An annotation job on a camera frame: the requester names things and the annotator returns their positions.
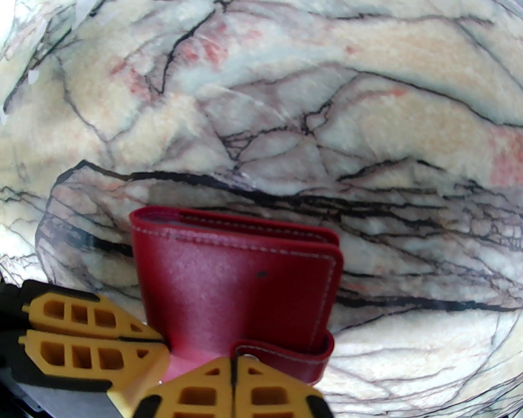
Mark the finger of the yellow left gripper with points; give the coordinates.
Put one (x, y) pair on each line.
(86, 312)
(135, 367)

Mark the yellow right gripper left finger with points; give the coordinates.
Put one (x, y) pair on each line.
(192, 392)

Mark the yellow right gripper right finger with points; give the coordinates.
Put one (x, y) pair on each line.
(278, 392)

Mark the red leather card holder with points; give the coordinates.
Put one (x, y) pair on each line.
(237, 294)

